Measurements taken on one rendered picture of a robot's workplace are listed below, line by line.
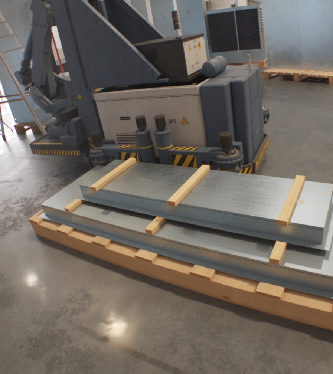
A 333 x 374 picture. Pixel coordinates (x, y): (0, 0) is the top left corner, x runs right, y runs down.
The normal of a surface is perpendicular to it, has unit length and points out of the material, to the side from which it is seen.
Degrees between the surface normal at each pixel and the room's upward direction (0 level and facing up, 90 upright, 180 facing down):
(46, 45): 116
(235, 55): 90
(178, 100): 90
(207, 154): 90
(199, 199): 0
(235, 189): 0
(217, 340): 0
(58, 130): 90
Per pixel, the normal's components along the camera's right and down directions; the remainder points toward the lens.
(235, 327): -0.17, -0.87
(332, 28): -0.77, 0.41
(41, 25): -0.45, 0.49
